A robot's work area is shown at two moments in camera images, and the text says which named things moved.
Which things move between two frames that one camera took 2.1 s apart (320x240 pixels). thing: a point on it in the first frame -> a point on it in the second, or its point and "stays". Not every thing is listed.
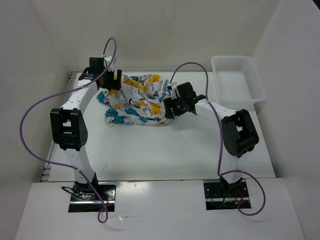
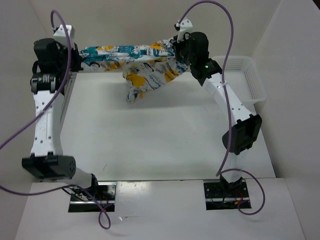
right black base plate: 224,196 stays
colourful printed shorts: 140,100 -> 144,66
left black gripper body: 109,83 -> 75,65
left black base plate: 84,199 stays
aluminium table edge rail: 72,78 stays
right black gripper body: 180,108 -> 181,49
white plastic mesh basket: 239,85 stays
